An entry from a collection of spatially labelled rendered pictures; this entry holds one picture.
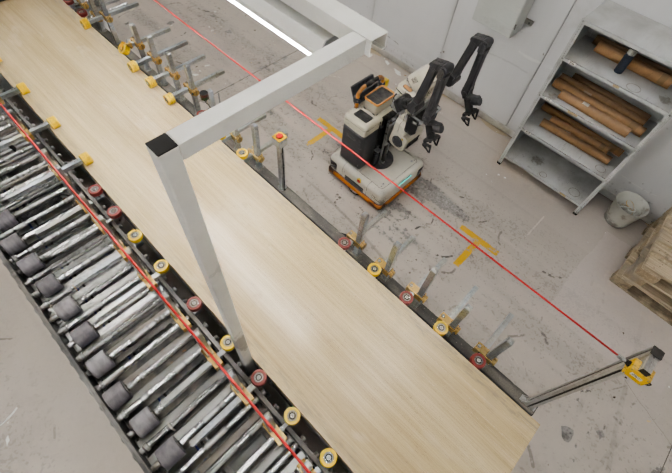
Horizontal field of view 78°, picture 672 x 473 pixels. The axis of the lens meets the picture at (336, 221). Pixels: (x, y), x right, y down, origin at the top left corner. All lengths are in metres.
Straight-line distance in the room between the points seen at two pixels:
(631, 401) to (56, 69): 5.04
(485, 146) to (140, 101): 3.31
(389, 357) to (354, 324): 0.25
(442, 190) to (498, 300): 1.17
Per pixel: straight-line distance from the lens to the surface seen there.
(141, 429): 2.40
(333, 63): 1.14
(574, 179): 4.68
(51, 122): 3.52
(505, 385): 2.71
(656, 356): 1.92
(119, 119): 3.47
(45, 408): 3.58
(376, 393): 2.28
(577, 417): 3.70
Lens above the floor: 3.11
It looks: 56 degrees down
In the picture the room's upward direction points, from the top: 7 degrees clockwise
